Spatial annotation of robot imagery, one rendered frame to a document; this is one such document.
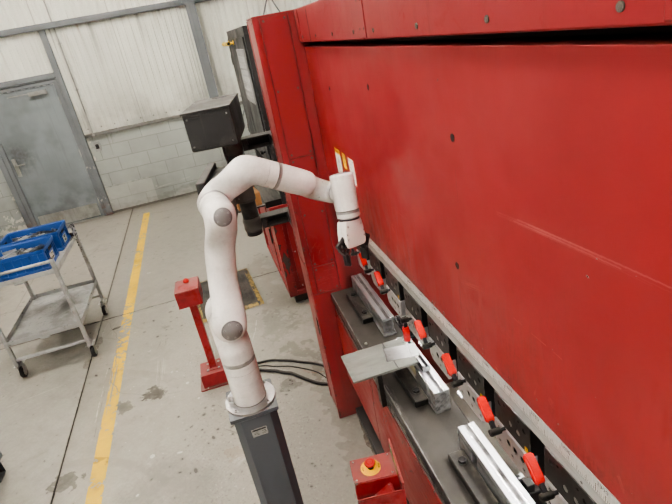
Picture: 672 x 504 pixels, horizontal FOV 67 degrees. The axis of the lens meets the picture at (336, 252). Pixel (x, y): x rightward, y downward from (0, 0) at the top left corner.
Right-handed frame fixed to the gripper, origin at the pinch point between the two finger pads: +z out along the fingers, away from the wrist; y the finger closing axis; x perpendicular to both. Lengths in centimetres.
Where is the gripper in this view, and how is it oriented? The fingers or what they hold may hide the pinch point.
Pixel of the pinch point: (356, 259)
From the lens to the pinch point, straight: 185.6
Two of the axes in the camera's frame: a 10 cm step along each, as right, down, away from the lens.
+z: 1.8, 9.6, 2.1
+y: -7.0, 2.8, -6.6
